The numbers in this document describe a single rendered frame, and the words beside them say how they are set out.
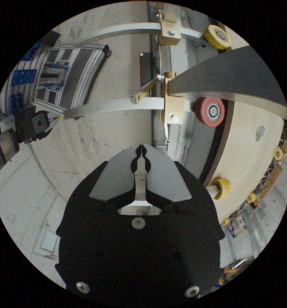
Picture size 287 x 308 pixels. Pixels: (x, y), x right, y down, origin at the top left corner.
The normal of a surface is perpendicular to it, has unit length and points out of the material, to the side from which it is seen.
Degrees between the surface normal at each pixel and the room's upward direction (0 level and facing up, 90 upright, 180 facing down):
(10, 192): 90
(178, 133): 0
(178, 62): 0
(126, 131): 0
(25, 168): 90
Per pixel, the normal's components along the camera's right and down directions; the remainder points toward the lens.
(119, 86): -0.02, 0.52
